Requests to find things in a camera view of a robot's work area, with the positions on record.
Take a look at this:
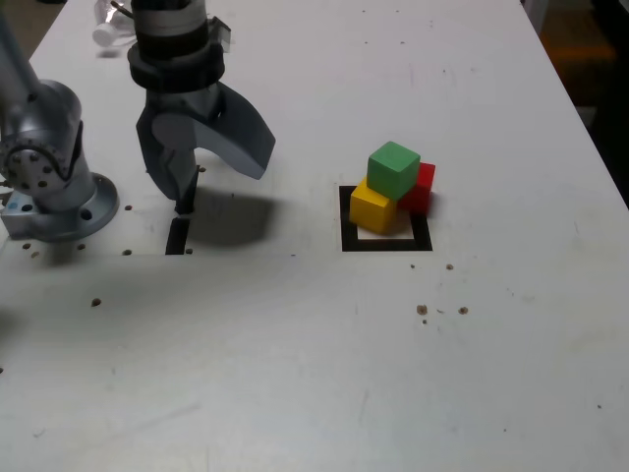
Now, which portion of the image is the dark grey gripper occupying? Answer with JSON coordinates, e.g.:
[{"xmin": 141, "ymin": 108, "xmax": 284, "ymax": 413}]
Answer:
[{"xmin": 136, "ymin": 82, "xmax": 277, "ymax": 202}]

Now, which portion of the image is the yellow cube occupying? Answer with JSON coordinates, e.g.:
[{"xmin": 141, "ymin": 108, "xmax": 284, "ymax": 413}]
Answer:
[{"xmin": 349, "ymin": 175, "xmax": 399, "ymax": 235}]

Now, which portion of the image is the green cube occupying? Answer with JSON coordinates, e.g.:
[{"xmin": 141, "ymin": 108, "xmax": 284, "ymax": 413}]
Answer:
[{"xmin": 367, "ymin": 141, "xmax": 422, "ymax": 198}]

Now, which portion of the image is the red cube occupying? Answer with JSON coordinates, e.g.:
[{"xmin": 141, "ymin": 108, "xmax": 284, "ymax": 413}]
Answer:
[{"xmin": 396, "ymin": 161, "xmax": 437, "ymax": 215}]

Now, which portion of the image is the black tape square outline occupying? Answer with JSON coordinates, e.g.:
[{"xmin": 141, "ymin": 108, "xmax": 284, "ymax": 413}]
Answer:
[{"xmin": 338, "ymin": 185, "xmax": 433, "ymax": 253}]

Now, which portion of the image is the black tape strip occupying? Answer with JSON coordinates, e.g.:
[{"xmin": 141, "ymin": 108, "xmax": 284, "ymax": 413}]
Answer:
[{"xmin": 165, "ymin": 165, "xmax": 201, "ymax": 256}]

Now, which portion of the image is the clear plastic bottle, white cap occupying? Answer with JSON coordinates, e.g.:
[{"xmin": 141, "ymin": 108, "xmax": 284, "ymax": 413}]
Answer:
[{"xmin": 91, "ymin": 0, "xmax": 139, "ymax": 50}]

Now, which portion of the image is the small white camera box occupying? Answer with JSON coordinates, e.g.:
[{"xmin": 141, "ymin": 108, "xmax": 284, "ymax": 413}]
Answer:
[{"xmin": 208, "ymin": 17, "xmax": 233, "ymax": 53}]

